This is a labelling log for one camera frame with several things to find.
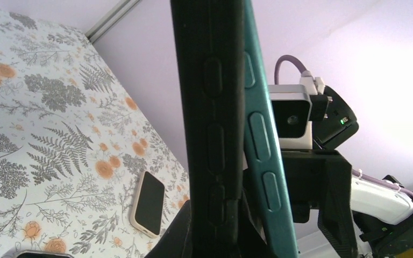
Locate teal phone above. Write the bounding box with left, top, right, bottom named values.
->
left=244, top=1, right=298, bottom=257

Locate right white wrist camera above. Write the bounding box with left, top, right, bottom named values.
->
left=268, top=77, right=330, bottom=149

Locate phone in clear case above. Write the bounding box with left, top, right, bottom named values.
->
left=2, top=250, right=74, bottom=258

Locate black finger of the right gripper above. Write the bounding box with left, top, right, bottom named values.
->
left=317, top=199, right=358, bottom=258

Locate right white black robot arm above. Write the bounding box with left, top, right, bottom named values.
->
left=273, top=87, right=413, bottom=257

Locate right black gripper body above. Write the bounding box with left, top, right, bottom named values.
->
left=281, top=150, right=352, bottom=224

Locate floral patterned table mat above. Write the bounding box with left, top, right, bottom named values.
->
left=0, top=10, right=189, bottom=257

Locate phone in beige case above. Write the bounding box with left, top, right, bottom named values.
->
left=129, top=171, right=165, bottom=238

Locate black phone case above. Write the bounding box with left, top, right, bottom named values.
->
left=170, top=1, right=245, bottom=257

